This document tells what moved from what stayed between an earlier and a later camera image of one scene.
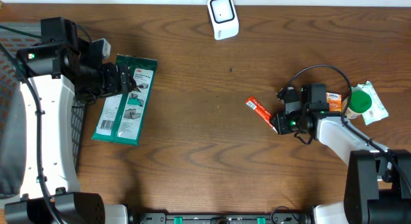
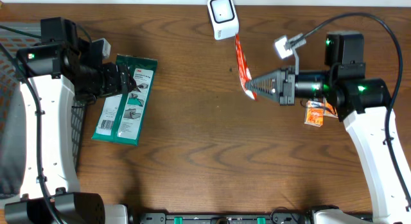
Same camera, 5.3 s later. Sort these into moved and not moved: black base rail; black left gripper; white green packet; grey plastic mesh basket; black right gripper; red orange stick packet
Moved: black right gripper; red orange stick packet
Not moved: black left gripper; grey plastic mesh basket; white green packet; black base rail
